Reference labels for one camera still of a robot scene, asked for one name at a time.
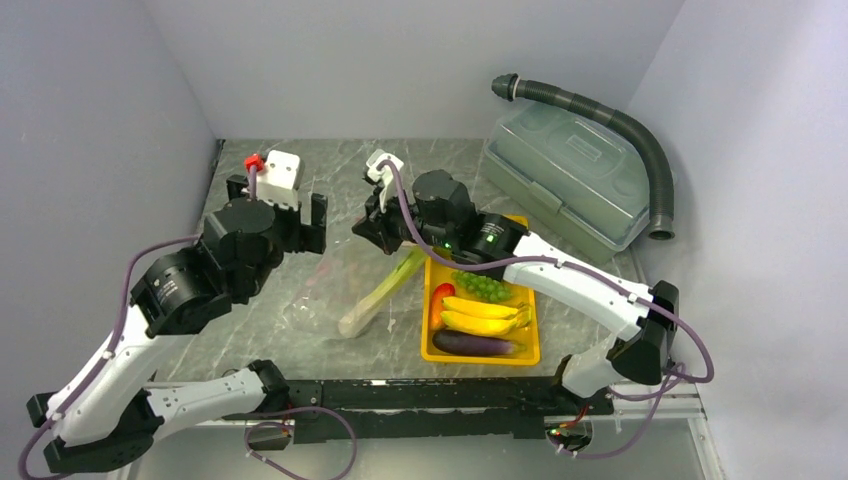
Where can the yellow banana bunch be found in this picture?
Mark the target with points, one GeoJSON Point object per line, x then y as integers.
{"type": "Point", "coordinates": [483, 319]}

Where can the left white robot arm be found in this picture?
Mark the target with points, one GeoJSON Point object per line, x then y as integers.
{"type": "Point", "coordinates": [107, 416]}

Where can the clear pink zip top bag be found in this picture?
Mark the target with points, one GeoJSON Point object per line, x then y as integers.
{"type": "Point", "coordinates": [346, 273]}

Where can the celery stalk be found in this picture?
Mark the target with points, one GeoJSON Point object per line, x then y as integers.
{"type": "Point", "coordinates": [354, 322]}

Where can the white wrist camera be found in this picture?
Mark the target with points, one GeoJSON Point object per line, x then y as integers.
{"type": "Point", "coordinates": [274, 179]}
{"type": "Point", "coordinates": [380, 168]}

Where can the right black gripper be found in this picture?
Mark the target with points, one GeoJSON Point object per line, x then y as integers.
{"type": "Point", "coordinates": [375, 224]}

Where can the green grapes bunch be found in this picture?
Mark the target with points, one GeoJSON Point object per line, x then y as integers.
{"type": "Point", "coordinates": [482, 288]}

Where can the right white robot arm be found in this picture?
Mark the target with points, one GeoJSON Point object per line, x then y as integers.
{"type": "Point", "coordinates": [445, 223]}

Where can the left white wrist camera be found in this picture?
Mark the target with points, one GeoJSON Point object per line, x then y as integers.
{"type": "Point", "coordinates": [274, 179]}

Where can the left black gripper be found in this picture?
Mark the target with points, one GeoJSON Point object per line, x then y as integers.
{"type": "Point", "coordinates": [305, 237]}

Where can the red pepper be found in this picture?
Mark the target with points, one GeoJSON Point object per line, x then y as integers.
{"type": "Point", "coordinates": [436, 306]}

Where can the purple eggplant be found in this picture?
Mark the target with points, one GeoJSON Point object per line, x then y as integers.
{"type": "Point", "coordinates": [464, 344]}

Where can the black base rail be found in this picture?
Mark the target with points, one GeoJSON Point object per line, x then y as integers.
{"type": "Point", "coordinates": [521, 407]}

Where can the clear lidded storage box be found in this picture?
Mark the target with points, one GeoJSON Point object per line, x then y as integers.
{"type": "Point", "coordinates": [581, 180]}

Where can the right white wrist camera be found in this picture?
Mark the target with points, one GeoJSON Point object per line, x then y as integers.
{"type": "Point", "coordinates": [380, 168]}

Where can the aluminium frame rail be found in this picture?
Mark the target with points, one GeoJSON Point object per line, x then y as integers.
{"type": "Point", "coordinates": [662, 397]}

